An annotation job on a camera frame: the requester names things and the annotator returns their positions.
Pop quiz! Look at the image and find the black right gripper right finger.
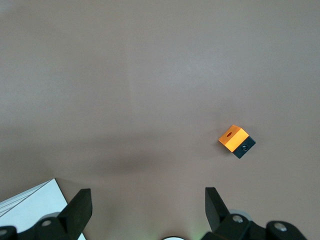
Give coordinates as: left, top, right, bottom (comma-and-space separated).
202, 186, 270, 240

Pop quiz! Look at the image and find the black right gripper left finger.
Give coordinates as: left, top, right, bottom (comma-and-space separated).
17, 188, 93, 240

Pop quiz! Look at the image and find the white drawer cabinet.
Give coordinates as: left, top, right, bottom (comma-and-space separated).
0, 177, 86, 240

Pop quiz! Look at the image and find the orange and black box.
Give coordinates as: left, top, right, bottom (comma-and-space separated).
217, 124, 257, 160

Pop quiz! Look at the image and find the brown table cover mat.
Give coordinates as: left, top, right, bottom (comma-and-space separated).
0, 0, 320, 240

